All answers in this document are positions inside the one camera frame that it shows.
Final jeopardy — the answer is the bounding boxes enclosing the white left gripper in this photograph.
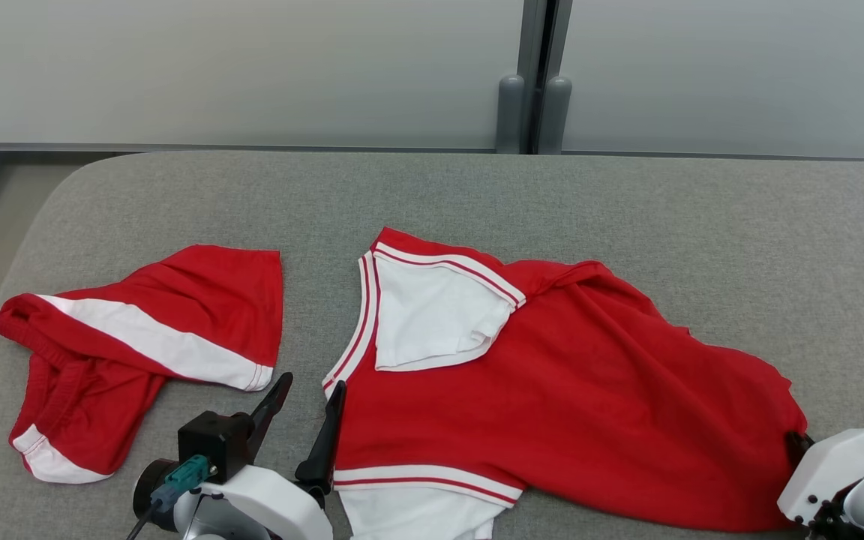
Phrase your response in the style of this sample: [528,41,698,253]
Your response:
[202,373,347,540]

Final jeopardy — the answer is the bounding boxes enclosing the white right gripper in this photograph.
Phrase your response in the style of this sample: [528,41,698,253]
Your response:
[777,427,864,527]

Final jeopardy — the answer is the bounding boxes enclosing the red shorts with white stripe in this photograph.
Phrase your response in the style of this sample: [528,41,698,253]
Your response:
[0,244,284,485]

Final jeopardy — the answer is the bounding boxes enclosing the red jersey shirt white sleeves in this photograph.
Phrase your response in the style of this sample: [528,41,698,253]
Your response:
[322,227,809,540]

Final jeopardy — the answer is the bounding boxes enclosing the grey partition base rail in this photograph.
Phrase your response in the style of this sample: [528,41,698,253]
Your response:
[561,150,864,163]
[0,142,499,156]

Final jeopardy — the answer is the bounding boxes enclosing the grey metal partition post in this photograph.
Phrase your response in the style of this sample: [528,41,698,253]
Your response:
[518,0,574,155]

